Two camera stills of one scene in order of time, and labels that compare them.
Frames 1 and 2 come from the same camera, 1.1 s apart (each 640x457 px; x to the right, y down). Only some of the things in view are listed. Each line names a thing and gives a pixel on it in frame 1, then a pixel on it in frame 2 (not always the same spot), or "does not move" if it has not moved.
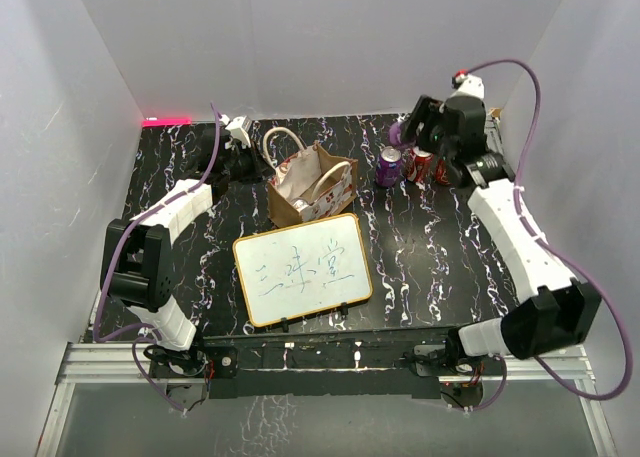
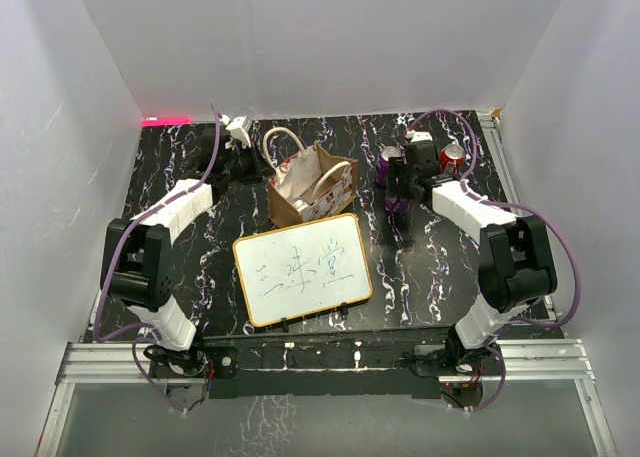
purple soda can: (394, 133) to (398, 204)
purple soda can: (299, 204) does not move
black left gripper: (261, 169) does not move
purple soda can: (389, 165) does not move
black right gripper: (427, 113) to (397, 169)
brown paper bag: (310, 185) does not move
